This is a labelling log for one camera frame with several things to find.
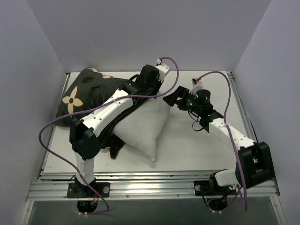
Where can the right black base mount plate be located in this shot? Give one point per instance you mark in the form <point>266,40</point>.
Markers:
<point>202,187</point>

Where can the white pillow insert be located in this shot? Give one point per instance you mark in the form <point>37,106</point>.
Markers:
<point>141,128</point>

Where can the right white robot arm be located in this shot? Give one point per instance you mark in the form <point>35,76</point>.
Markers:
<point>254,163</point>

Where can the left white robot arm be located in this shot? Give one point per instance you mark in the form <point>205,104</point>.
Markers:
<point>91,133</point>

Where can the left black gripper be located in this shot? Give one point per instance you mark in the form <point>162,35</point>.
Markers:
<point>154,84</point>

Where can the black pillowcase with beige flowers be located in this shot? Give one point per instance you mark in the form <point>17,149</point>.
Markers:
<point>87,93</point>

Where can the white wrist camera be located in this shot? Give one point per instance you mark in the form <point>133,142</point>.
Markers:
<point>163,68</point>
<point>197,85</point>

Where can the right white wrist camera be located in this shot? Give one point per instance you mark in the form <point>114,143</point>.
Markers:
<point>197,85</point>

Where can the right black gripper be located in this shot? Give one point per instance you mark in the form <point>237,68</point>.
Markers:
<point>179,98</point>

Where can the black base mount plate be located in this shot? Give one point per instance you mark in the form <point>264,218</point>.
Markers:
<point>202,187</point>
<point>77,190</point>

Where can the aluminium rail frame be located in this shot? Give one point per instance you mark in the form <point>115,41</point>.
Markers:
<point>183,157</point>

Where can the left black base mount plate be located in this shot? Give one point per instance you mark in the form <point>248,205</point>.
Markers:
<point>77,190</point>

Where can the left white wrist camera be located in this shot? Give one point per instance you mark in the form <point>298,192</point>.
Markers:
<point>163,68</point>

